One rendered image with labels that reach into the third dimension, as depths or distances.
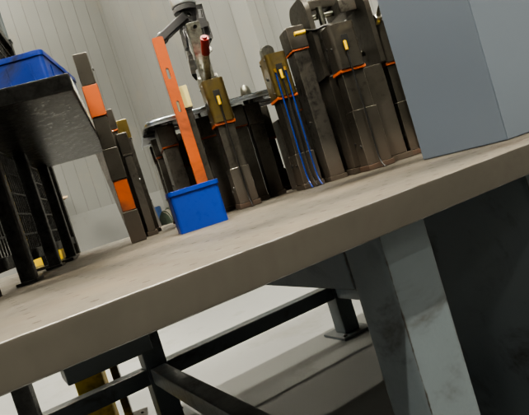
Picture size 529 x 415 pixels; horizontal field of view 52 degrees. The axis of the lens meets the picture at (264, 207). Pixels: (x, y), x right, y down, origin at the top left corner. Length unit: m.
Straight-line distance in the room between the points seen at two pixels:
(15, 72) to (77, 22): 8.82
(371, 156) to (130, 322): 1.03
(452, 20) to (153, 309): 0.77
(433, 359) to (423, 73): 0.58
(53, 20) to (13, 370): 9.64
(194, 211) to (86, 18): 9.12
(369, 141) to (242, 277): 0.95
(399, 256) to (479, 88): 0.44
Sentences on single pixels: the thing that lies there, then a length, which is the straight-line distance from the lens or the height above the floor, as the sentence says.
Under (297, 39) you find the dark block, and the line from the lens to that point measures 1.50.
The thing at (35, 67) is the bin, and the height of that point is 1.12.
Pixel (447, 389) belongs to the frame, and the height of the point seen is 0.44.
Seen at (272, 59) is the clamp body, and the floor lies 1.05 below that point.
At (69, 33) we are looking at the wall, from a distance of 10.00.
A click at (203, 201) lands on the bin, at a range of 1.14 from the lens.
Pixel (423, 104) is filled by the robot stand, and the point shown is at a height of 0.81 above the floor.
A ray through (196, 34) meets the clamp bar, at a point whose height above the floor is 1.18.
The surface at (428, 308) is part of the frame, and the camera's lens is 0.72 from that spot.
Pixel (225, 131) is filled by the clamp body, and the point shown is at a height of 0.91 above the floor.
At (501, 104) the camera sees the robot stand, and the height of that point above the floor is 0.76.
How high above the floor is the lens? 0.76
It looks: 3 degrees down
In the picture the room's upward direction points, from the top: 17 degrees counter-clockwise
